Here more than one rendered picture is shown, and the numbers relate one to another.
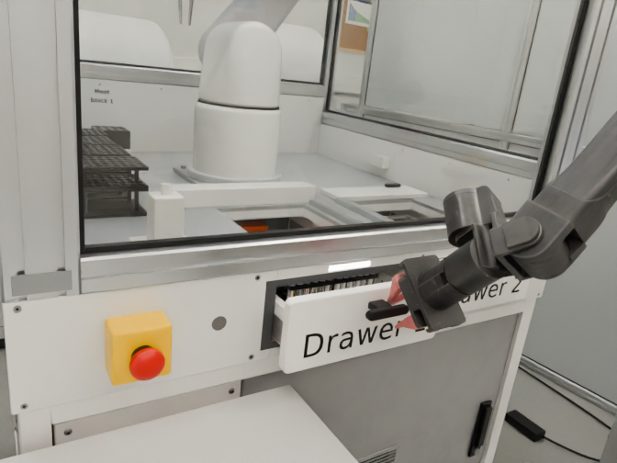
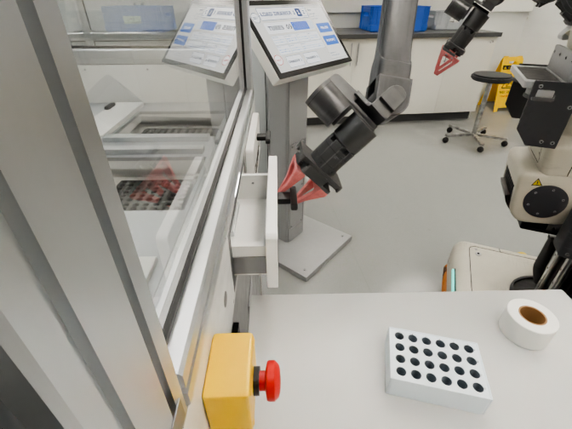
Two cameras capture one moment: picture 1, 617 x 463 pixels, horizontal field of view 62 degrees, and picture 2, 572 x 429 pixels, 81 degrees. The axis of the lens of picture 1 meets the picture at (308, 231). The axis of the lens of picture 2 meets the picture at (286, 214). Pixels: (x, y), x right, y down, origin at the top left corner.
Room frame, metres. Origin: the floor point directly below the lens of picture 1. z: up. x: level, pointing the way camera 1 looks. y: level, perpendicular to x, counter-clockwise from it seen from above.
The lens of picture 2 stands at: (0.40, 0.33, 1.22)
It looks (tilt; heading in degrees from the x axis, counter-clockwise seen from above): 33 degrees down; 302
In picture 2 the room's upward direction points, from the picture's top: straight up
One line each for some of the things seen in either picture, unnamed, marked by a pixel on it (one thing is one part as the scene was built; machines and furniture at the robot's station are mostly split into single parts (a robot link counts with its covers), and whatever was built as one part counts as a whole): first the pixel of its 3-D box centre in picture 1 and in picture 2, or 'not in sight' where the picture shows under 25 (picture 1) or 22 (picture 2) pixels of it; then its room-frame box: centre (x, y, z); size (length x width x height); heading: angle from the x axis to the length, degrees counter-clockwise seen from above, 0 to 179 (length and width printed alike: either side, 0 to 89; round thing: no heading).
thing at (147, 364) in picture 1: (146, 361); (266, 380); (0.52, 0.17, 0.88); 0.04 x 0.03 x 0.04; 123
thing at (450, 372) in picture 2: not in sight; (432, 367); (0.37, -0.01, 0.78); 0.12 x 0.08 x 0.04; 19
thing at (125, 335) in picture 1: (139, 347); (235, 380); (0.55, 0.19, 0.88); 0.07 x 0.05 x 0.07; 123
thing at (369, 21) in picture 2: not in sight; (392, 18); (1.57, -3.67, 1.01); 0.61 x 0.41 x 0.22; 39
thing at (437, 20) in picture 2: not in sight; (447, 20); (1.12, -4.14, 0.99); 0.40 x 0.31 x 0.17; 39
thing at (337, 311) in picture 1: (367, 320); (272, 212); (0.70, -0.10, 0.87); 0.29 x 0.02 x 0.11; 123
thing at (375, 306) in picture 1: (382, 308); (287, 197); (0.68, -0.12, 0.91); 0.07 x 0.04 x 0.01; 123
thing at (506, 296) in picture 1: (480, 281); (254, 148); (0.92, -0.34, 0.87); 0.29 x 0.02 x 0.11; 123
